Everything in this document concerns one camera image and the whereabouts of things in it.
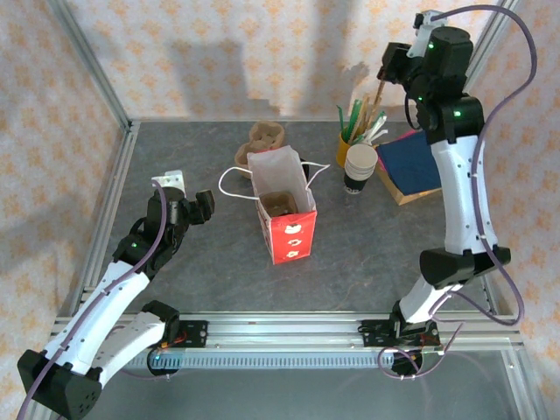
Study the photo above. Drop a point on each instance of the brown cardboard cup carrier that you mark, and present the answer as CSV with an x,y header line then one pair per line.
x,y
264,205

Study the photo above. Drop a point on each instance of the red paper gift bag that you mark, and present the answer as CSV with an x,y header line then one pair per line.
x,y
293,240

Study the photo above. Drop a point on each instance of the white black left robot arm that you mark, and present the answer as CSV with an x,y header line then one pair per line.
x,y
100,306

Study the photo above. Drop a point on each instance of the white wrapped straw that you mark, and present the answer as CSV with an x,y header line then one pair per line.
x,y
378,135
377,122

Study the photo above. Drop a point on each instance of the green plastic stick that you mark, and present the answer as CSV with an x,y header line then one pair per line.
x,y
343,120
355,116

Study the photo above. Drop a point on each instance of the stack of paper cups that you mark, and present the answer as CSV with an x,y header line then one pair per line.
x,y
361,159

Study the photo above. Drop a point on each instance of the yellow utensil holder cup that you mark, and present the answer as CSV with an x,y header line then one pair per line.
x,y
342,153

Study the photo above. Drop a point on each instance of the stack of cardboard cup carriers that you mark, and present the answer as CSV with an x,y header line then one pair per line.
x,y
267,133

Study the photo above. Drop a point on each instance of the navy blue napkin stack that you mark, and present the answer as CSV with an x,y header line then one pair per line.
x,y
411,166

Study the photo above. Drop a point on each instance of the brown napkin stack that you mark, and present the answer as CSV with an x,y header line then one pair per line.
x,y
407,198

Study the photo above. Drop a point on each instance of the aluminium left side rail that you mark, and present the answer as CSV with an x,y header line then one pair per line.
x,y
109,210

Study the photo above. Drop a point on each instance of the aluminium right frame post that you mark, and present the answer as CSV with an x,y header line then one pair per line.
x,y
494,26

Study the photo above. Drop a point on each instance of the aluminium frame post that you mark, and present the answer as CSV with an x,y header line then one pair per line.
x,y
88,57
494,26

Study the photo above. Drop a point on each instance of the aluminium back rail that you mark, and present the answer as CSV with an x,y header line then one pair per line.
x,y
210,119

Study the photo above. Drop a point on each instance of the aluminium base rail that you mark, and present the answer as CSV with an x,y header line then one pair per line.
x,y
284,332

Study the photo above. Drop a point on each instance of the aluminium left frame post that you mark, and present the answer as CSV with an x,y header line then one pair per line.
x,y
88,57

